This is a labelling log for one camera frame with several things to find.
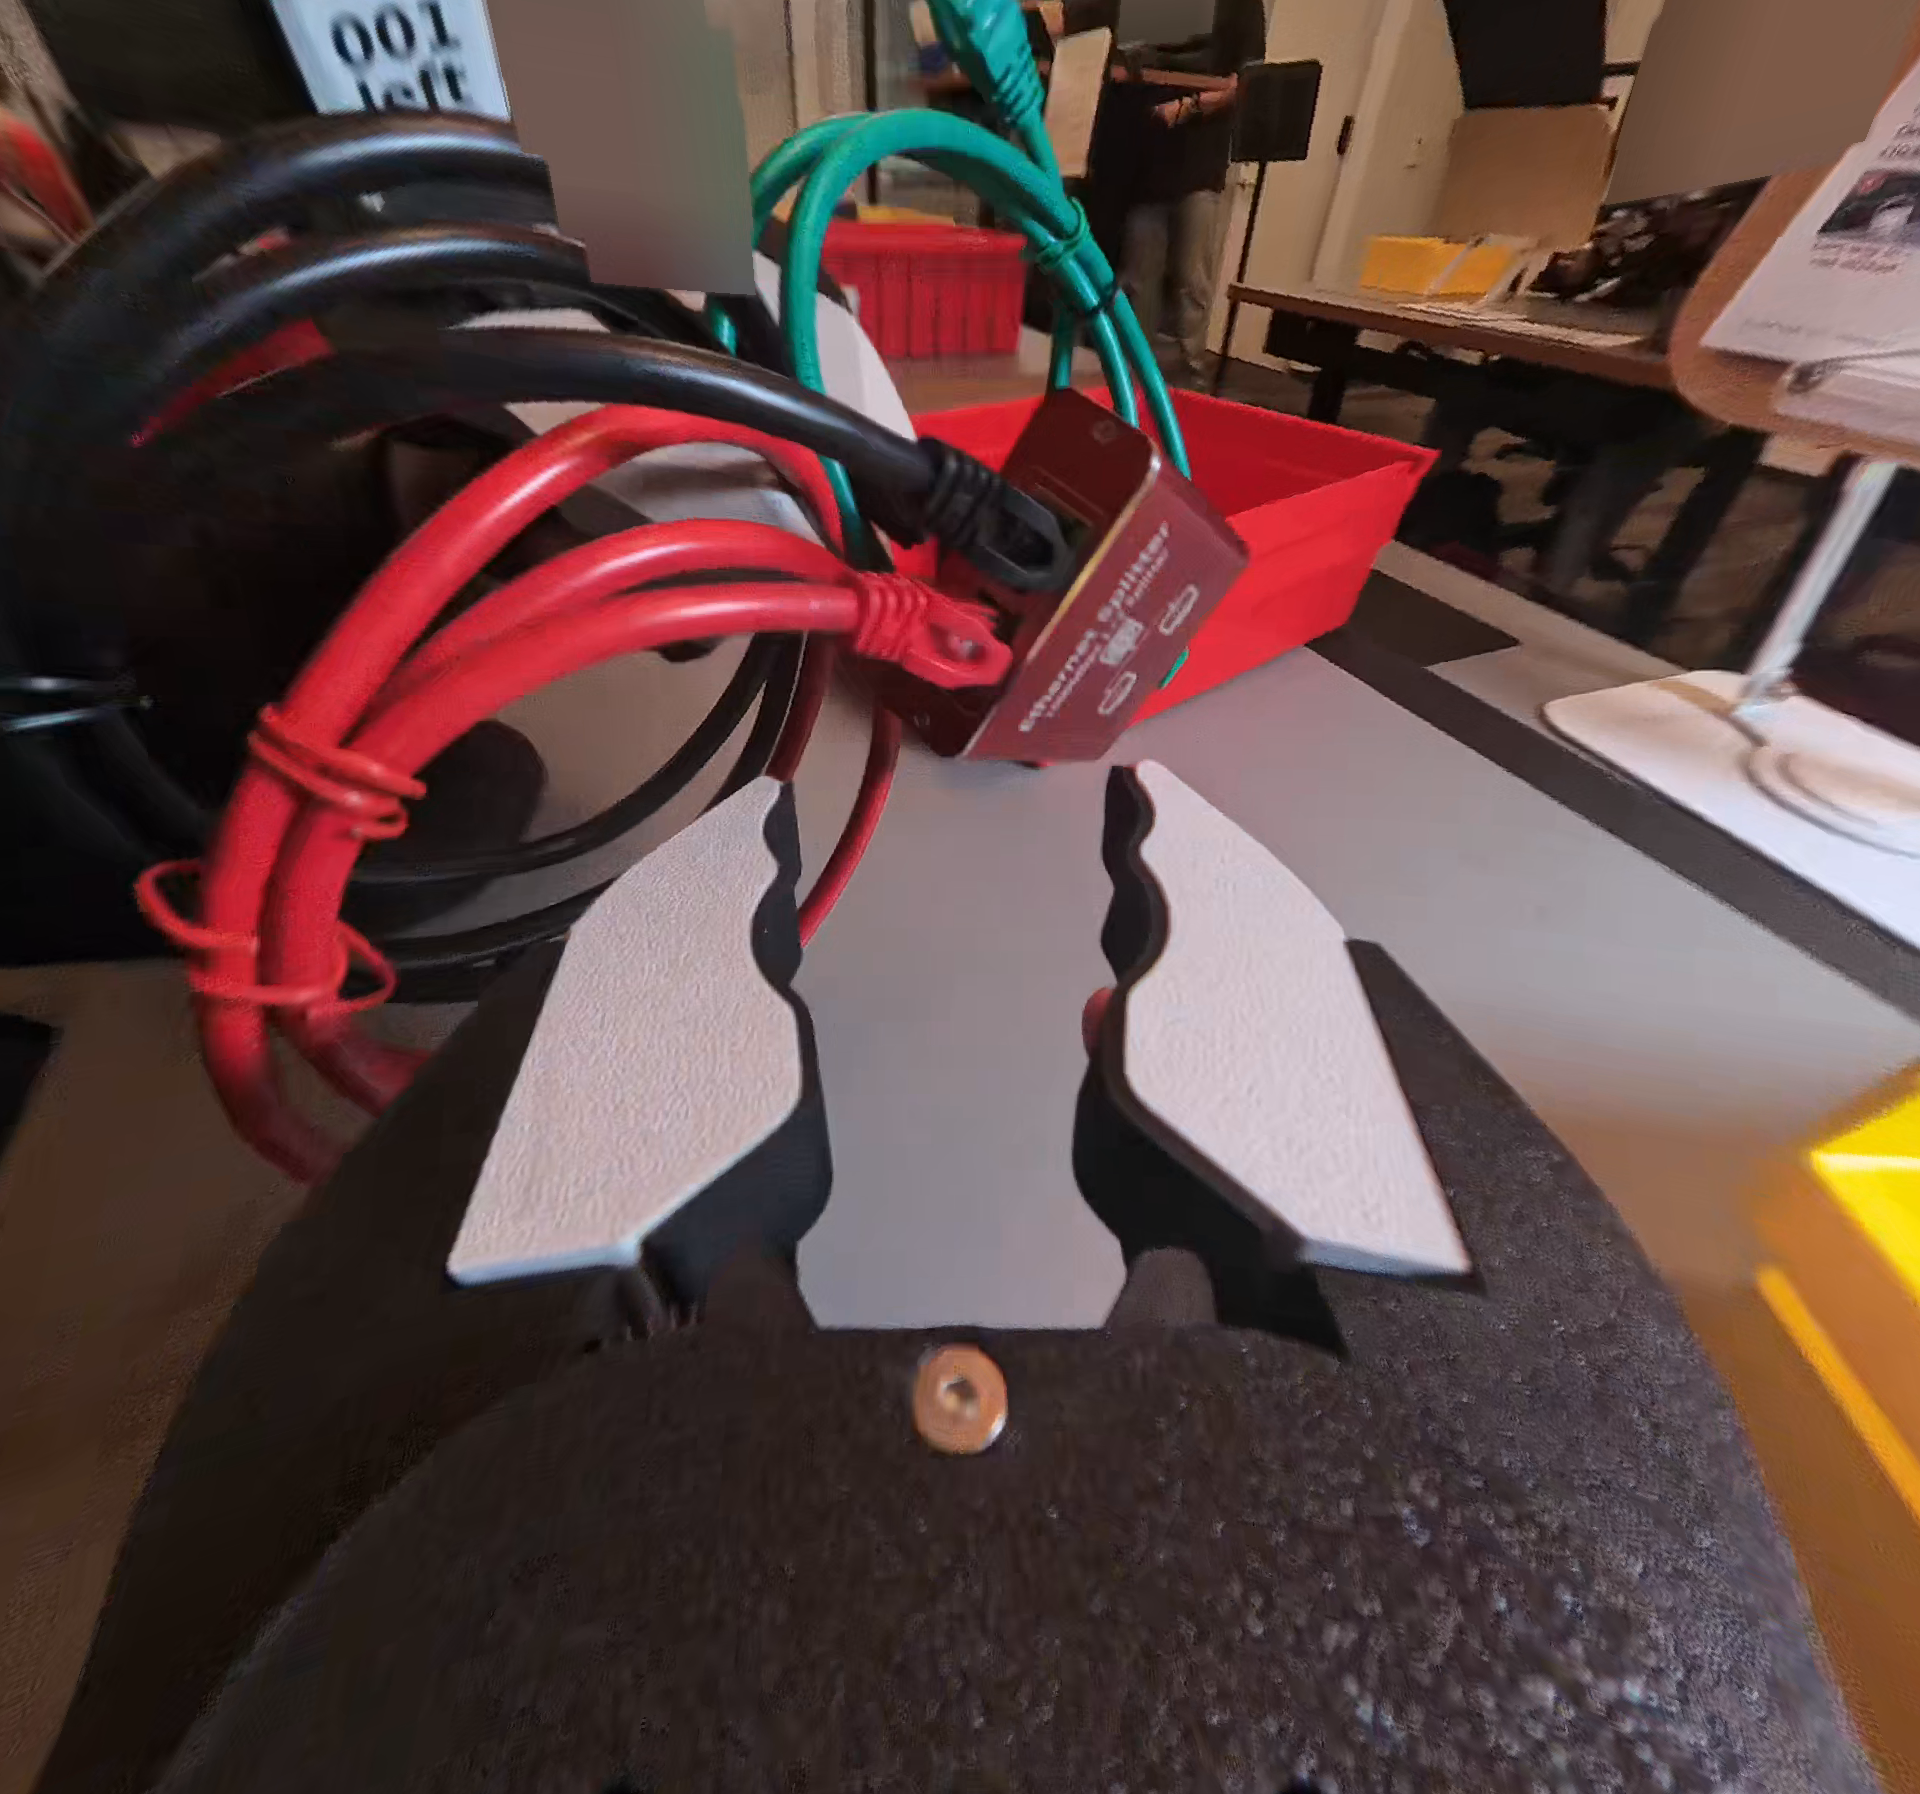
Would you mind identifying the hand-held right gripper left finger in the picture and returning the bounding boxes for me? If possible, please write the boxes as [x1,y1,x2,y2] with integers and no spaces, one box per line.
[447,773,833,1293]

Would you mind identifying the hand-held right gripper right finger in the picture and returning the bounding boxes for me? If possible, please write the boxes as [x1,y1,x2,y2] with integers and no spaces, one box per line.
[1071,759,1475,1361]

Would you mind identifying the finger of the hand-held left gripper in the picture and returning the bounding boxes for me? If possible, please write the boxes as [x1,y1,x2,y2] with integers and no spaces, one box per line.
[503,632,818,859]
[443,249,921,581]

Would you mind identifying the red ethernet cable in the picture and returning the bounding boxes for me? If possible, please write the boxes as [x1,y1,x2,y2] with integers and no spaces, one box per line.
[132,405,1015,1181]

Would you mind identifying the black ethernet cable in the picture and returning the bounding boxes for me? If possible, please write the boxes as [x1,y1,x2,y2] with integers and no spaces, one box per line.
[0,115,1074,956]

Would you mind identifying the red ethernet splitter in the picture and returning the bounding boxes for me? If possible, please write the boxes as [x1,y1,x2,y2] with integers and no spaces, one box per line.
[905,389,1250,765]

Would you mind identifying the green ethernet cable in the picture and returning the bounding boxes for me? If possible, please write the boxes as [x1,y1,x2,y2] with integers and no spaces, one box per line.
[705,0,1197,581]

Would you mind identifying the red plastic bin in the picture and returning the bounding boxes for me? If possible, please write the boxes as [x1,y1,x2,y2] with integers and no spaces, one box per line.
[912,385,1440,724]

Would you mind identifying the red plastic crate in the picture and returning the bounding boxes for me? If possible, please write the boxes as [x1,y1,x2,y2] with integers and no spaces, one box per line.
[823,223,1028,361]

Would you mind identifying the yellow plastic bin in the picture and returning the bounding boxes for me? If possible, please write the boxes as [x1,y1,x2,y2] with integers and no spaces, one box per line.
[1751,1090,1920,1517]

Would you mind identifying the black sign holder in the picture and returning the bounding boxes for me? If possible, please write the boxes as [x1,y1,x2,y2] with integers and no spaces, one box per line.
[1229,56,1326,165]

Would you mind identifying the small yellow bin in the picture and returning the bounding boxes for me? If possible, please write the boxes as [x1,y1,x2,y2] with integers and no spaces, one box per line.
[1356,235,1520,299]

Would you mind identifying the wooden background table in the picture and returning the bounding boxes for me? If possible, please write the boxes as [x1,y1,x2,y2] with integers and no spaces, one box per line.
[1225,284,1772,597]

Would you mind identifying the black cardboard sign stand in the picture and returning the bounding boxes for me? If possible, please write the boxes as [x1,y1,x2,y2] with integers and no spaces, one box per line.
[1438,0,1617,251]

